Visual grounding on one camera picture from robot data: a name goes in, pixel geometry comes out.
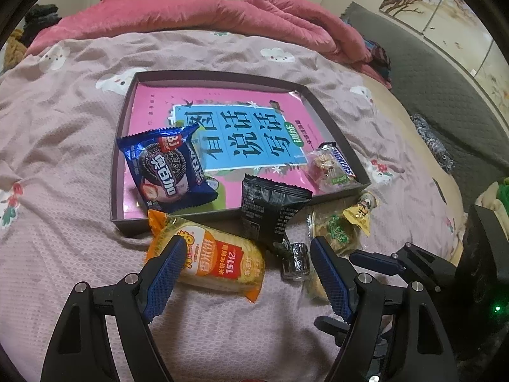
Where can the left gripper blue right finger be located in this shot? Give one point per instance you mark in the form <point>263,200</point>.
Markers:
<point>351,294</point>

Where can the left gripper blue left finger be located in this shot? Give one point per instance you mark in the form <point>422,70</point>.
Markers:
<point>140,297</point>

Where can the lilac patterned bedspread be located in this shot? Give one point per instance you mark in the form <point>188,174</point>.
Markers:
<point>59,113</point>

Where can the pink Chinese workbook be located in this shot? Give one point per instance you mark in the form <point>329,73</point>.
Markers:
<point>267,134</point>

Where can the blue Oreo packet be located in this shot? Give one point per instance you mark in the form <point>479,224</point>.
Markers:
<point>166,168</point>

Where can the orange rice cracker packet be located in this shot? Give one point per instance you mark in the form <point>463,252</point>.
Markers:
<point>214,260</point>

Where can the small dark foil candy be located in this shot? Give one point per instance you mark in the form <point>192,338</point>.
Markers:
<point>295,262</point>

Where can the folded colourful clothes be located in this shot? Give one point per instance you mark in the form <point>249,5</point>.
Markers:
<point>379,67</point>

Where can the brown knitted blanket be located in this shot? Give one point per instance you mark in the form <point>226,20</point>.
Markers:
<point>14,51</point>

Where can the Snickers bar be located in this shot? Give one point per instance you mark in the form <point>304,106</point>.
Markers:
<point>335,156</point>

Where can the yellow long snack packet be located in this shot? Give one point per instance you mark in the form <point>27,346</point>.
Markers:
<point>359,214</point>

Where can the pink quilt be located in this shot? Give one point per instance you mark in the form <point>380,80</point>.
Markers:
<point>300,22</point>

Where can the dark patterned pillow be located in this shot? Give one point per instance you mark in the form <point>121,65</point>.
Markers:
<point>436,147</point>

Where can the black snack packet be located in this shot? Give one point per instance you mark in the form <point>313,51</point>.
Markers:
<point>266,207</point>

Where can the grey padded headboard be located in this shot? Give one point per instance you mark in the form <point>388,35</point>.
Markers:
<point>428,85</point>

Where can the floral wall painting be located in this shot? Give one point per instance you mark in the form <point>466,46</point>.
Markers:
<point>453,27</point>

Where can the clear nut candy packet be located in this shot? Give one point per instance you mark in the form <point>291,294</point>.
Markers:
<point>326,178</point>

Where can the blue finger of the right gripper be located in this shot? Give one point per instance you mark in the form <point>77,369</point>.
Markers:
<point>377,262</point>
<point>332,327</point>

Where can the pile of dark clothes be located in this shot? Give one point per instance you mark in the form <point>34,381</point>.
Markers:
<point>39,17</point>

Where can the dark shallow box tray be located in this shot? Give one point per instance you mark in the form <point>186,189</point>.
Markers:
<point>125,85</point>

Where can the clear crispy snack packet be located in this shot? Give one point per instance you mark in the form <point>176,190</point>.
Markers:
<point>341,235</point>

